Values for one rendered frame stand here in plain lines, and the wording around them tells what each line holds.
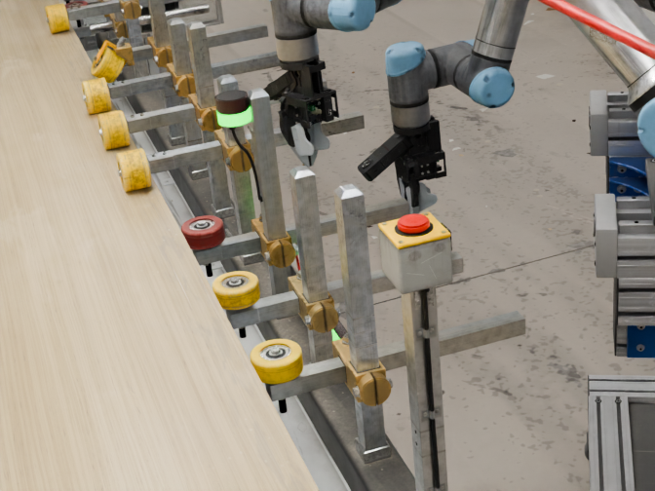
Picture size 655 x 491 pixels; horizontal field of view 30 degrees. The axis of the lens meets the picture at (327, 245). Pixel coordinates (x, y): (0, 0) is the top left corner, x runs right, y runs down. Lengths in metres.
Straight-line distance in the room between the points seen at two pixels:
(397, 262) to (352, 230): 0.28
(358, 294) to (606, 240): 0.43
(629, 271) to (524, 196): 2.42
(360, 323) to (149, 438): 0.36
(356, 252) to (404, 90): 0.60
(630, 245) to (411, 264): 0.60
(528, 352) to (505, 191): 1.08
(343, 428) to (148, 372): 0.36
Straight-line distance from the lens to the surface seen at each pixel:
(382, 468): 1.96
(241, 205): 2.54
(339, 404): 2.11
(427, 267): 1.50
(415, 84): 2.31
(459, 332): 1.98
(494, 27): 2.21
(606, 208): 2.06
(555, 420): 3.26
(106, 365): 1.94
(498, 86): 2.22
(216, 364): 1.89
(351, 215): 1.75
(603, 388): 2.97
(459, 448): 3.16
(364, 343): 1.86
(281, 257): 2.29
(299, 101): 2.19
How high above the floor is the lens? 1.90
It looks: 27 degrees down
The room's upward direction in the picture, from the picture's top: 6 degrees counter-clockwise
